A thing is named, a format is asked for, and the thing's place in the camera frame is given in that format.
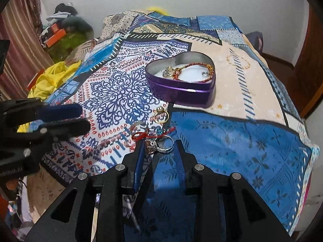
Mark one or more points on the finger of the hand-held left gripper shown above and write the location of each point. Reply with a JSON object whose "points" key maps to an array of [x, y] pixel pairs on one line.
{"points": [[63, 112], [70, 128]]}

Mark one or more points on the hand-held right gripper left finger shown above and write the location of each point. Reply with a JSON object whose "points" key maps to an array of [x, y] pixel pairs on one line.
{"points": [[140, 161]]}

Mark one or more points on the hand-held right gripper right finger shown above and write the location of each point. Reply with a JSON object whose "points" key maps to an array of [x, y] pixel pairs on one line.
{"points": [[178, 161]]}

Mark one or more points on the purple heart-shaped tin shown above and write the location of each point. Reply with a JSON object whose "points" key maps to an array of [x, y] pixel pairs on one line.
{"points": [[176, 93]]}

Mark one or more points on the yellow cloth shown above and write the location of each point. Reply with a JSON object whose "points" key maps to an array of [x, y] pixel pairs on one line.
{"points": [[51, 77]]}

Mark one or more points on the blue patchwork blanket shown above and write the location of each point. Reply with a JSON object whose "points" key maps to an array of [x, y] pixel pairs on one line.
{"points": [[227, 136]]}

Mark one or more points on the orange box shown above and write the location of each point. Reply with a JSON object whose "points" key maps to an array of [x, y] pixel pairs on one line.
{"points": [[56, 36]]}

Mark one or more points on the striped curtain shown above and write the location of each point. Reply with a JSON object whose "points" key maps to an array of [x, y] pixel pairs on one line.
{"points": [[19, 37]]}

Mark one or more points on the pile of dark clothes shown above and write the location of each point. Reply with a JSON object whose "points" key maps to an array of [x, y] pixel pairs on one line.
{"points": [[66, 8]]}

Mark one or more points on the dark blue bag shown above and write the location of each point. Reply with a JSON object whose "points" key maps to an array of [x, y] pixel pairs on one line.
{"points": [[255, 40]]}

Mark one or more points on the brown wooden door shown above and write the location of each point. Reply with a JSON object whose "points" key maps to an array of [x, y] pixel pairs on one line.
{"points": [[311, 63]]}

